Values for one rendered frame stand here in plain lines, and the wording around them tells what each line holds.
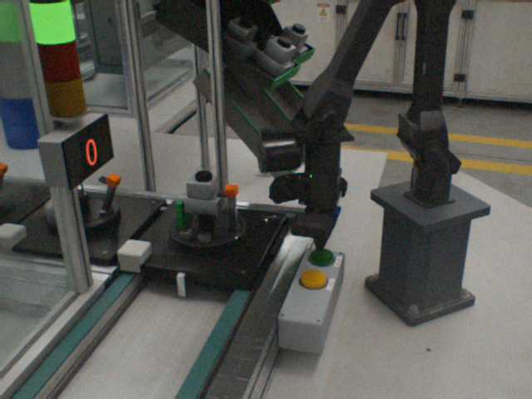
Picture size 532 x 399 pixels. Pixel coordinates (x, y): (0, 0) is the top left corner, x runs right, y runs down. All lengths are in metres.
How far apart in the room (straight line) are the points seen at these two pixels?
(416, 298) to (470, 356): 0.13
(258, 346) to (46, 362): 0.30
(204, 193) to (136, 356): 0.30
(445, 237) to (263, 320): 0.34
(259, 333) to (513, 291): 0.53
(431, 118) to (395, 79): 4.07
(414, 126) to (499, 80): 4.06
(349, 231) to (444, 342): 0.39
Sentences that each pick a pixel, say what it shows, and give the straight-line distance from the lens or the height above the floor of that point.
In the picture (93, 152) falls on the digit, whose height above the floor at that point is 1.20.
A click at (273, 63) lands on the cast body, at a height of 1.23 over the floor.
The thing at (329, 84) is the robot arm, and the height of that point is 1.28.
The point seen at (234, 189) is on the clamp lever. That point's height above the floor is 1.08.
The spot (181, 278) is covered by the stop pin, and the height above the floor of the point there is 0.96.
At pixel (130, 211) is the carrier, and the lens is 1.25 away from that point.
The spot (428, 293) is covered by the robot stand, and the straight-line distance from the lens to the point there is 1.10.
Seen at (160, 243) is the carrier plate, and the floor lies 0.97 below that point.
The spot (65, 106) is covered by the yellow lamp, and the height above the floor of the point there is 1.28.
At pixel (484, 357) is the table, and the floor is 0.86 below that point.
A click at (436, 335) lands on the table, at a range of 1.10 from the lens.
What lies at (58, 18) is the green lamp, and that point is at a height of 1.39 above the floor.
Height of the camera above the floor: 1.53
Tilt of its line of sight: 27 degrees down
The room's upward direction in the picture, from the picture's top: 1 degrees counter-clockwise
